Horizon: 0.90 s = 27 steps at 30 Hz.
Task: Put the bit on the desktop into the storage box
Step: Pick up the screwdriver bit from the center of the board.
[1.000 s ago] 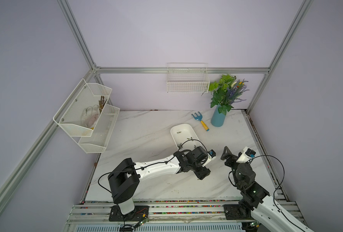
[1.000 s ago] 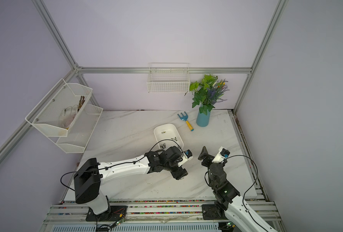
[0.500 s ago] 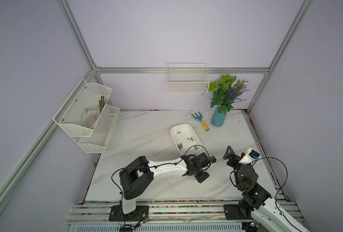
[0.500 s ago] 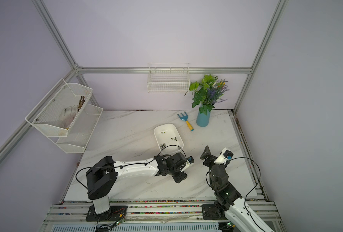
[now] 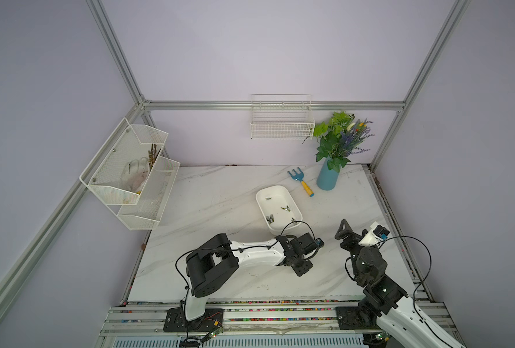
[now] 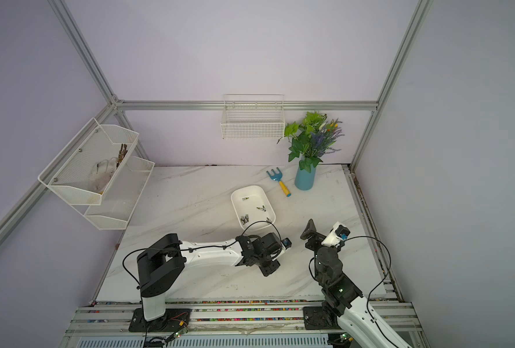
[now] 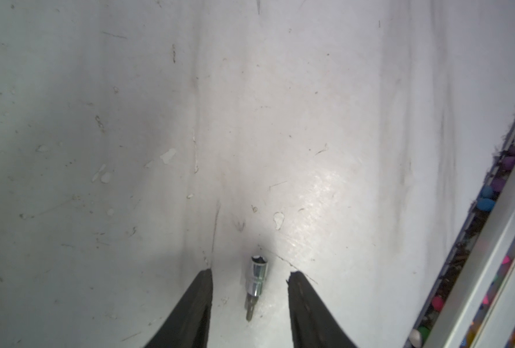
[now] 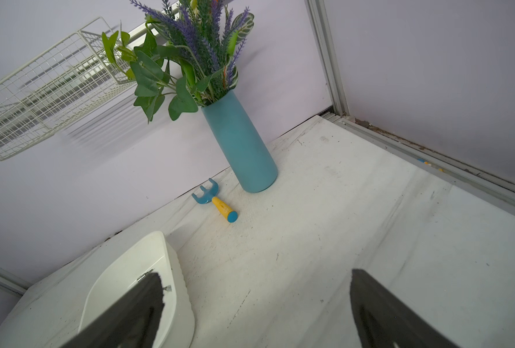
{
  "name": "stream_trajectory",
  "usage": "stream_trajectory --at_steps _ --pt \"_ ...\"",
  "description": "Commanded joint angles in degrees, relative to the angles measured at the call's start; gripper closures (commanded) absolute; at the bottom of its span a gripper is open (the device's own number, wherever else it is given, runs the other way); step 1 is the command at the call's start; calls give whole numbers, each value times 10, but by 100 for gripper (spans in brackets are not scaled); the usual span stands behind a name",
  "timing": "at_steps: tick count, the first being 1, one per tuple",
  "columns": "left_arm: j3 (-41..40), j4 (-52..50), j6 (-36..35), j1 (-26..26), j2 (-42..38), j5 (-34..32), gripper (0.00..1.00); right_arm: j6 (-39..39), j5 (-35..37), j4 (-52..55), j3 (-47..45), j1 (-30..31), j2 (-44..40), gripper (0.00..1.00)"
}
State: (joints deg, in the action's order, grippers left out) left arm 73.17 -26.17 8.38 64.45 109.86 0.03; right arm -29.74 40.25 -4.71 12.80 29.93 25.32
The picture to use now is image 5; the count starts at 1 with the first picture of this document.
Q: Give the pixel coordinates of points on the teal cylindrical vase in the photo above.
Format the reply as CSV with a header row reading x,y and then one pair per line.
x,y
329,174

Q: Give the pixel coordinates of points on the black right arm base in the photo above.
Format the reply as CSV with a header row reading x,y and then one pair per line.
x,y
360,317

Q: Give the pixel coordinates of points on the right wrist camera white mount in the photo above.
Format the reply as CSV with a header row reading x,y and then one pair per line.
x,y
376,235

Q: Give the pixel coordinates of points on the aluminium frame post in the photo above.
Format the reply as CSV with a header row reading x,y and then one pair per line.
x,y
103,22

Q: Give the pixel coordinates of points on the aluminium rail base frame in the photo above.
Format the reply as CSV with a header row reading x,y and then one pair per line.
x,y
289,323

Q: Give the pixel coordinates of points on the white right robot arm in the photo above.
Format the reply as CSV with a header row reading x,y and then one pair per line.
x,y
386,305

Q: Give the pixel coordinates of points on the green artificial plant bouquet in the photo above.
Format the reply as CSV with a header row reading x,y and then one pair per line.
x,y
340,137

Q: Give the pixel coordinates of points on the white plastic storage box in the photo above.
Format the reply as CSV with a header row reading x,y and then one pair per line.
x,y
281,198

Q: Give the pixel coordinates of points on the brown twigs in shelf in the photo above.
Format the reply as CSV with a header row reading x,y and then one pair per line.
x,y
153,154

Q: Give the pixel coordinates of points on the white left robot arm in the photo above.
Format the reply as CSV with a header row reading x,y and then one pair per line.
x,y
211,265

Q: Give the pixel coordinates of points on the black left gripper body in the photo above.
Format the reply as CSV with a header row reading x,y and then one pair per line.
x,y
300,267

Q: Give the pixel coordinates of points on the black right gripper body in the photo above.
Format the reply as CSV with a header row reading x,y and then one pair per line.
x,y
351,244

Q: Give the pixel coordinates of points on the white wire wall basket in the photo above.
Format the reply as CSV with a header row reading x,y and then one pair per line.
x,y
282,116

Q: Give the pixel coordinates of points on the white perforated metal shelf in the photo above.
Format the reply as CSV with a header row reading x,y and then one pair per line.
x,y
127,143

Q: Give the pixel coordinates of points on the blue yellow toy rake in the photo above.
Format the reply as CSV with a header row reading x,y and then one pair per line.
x,y
298,175

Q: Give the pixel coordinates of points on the lower white mesh shelf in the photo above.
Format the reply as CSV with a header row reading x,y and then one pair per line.
x,y
148,212

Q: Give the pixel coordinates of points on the clear bag in shelf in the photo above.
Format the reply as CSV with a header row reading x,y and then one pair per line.
x,y
135,175

